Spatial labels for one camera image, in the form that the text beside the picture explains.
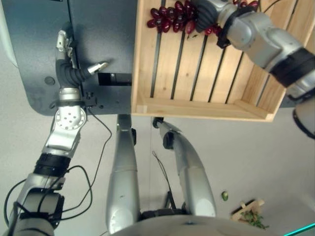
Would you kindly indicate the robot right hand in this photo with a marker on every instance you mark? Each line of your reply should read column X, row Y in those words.
column 206, row 14

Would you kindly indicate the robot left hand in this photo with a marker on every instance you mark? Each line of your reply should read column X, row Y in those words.
column 69, row 76

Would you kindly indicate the bunch of red grapes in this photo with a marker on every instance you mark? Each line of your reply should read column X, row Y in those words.
column 169, row 18

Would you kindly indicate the robot left arm silver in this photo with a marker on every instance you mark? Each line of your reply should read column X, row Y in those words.
column 65, row 130

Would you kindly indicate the robot right arm silver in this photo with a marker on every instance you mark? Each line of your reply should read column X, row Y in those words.
column 265, row 37

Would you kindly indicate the small green leaf scrap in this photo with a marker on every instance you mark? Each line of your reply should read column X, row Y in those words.
column 194, row 36

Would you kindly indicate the dark grey cabinet body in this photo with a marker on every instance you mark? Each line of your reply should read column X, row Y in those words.
column 103, row 37

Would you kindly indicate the large wooden slatted crate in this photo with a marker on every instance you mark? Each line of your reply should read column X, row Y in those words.
column 197, row 73

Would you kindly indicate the robot left leg silver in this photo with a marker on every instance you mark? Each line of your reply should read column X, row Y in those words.
column 123, row 177

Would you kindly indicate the robot leg silver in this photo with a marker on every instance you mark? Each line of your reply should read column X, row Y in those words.
column 123, row 177
column 192, row 172

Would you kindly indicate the robot right leg silver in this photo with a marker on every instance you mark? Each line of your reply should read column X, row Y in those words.
column 192, row 172

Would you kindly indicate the small green fruit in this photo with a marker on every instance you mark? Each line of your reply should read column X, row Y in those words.
column 225, row 196

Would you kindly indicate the robot torso grey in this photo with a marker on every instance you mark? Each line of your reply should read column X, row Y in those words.
column 187, row 227

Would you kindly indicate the small wooden crate with greens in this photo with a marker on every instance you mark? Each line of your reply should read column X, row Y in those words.
column 248, row 214

